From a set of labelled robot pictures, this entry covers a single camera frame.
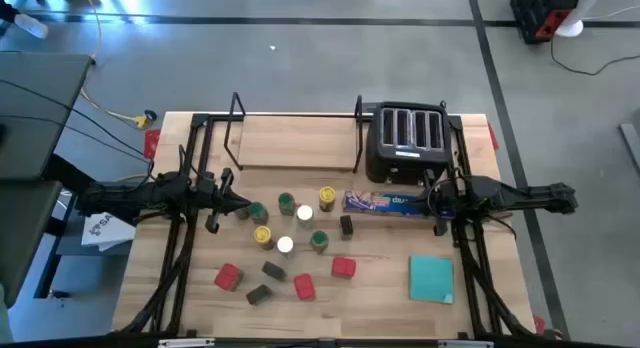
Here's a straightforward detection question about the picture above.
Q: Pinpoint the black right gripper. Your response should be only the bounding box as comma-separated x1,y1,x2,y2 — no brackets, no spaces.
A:
410,167,458,235

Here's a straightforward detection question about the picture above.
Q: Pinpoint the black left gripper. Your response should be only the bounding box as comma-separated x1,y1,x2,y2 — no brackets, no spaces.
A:
198,167,253,234

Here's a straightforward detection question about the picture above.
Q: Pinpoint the green lid oregano spice jar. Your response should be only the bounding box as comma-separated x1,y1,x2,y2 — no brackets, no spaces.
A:
248,201,270,226
309,229,330,255
277,191,297,217

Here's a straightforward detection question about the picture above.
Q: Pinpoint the white lid bagel seasoning jar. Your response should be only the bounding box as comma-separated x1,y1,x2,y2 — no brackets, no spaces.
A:
276,235,296,260
295,204,316,230

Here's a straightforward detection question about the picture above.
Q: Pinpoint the red lid smoked paprika tin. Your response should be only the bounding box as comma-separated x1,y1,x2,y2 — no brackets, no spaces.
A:
213,262,245,293
292,272,317,302
330,256,358,280

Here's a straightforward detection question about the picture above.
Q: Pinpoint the blue plastic wrap box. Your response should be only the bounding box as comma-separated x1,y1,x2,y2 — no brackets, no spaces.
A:
342,189,456,220

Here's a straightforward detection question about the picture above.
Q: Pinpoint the black four slot toaster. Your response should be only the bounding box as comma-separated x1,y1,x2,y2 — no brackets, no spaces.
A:
364,100,454,185

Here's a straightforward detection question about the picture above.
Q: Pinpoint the teal square cloth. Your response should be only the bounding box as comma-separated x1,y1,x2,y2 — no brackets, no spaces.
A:
408,254,455,305

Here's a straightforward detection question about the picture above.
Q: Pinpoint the white printed paper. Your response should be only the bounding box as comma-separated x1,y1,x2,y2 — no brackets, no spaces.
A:
80,211,137,253

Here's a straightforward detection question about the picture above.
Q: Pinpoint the grey desk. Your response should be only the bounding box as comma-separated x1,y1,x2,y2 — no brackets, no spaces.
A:
0,180,64,309
0,52,95,182

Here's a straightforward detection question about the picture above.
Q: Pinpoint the red and black crate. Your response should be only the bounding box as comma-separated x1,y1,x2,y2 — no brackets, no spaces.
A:
509,0,584,45

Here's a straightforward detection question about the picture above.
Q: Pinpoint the white floor stand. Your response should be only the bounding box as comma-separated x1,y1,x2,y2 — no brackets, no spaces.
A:
554,0,609,38

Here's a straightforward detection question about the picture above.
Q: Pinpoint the person's foot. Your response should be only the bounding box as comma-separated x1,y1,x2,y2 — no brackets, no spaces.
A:
13,12,50,40

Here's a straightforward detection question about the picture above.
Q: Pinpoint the person's leg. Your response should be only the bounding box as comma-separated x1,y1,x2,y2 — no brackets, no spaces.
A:
0,0,21,25

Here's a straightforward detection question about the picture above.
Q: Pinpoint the black metal table frame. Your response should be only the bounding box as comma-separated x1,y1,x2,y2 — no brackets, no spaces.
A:
117,111,539,339

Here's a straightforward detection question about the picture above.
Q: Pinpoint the yellow extension cable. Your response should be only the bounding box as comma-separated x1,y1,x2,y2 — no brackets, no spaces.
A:
79,0,159,131

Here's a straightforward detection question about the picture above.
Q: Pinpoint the silver bracket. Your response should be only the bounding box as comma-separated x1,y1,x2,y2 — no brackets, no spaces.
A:
158,337,216,348
437,340,494,348

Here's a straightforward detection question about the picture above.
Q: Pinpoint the thin black cable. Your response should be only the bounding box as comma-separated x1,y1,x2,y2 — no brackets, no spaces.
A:
0,113,152,163
0,77,152,160

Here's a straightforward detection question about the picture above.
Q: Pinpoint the black floor cable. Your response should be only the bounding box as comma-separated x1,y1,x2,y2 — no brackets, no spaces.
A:
549,35,640,77

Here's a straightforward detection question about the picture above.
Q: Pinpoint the white cable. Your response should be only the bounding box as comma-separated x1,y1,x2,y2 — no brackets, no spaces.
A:
582,5,640,22

